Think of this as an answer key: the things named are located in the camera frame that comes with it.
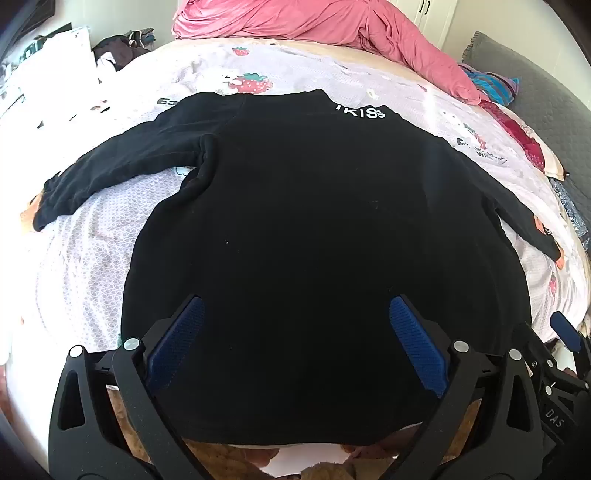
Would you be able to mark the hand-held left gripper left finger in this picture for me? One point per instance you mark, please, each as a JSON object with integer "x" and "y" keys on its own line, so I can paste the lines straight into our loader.
{"x": 178, "y": 337}

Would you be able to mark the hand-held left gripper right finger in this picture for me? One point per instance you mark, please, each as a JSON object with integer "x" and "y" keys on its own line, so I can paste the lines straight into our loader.
{"x": 415, "y": 341}

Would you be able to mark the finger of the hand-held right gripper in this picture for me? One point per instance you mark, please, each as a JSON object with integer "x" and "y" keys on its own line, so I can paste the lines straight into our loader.
{"x": 531, "y": 344}
{"x": 565, "y": 330}

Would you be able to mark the black printed sweater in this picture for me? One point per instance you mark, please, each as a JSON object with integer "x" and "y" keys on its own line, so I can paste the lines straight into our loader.
{"x": 300, "y": 230}

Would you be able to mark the pile of dark clothes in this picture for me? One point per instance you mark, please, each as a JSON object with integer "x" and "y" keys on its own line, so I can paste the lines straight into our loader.
{"x": 122, "y": 48}

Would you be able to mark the strawberry printed bedsheet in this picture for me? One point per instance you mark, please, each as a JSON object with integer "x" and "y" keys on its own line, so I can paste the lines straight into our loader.
{"x": 92, "y": 258}

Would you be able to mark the blue patterned cloth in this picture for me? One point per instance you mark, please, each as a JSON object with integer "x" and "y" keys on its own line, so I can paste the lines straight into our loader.
{"x": 572, "y": 207}

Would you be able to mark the person's beige knit cardigan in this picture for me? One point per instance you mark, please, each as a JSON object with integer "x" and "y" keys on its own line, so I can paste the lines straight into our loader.
{"x": 221, "y": 457}

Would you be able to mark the red patterned cloth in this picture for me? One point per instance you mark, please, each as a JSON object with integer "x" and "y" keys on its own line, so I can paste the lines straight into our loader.
{"x": 521, "y": 134}

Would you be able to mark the grey quilted headboard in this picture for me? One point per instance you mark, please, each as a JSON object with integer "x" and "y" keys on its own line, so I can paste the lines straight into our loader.
{"x": 545, "y": 83}

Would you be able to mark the blue striped cloth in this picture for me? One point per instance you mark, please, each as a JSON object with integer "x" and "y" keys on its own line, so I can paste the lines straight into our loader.
{"x": 494, "y": 85}

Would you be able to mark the white paper bag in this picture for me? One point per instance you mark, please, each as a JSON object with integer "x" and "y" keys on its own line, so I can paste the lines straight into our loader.
{"x": 60, "y": 74}

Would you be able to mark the white wardrobe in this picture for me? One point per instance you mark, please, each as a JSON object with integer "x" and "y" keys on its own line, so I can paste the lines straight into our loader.
{"x": 434, "y": 18}

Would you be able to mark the pink quilt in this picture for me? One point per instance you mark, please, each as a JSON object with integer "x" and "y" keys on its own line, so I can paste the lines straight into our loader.
{"x": 323, "y": 27}

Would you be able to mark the black wall television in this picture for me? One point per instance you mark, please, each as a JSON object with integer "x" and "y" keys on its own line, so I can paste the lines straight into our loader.
{"x": 34, "y": 16}

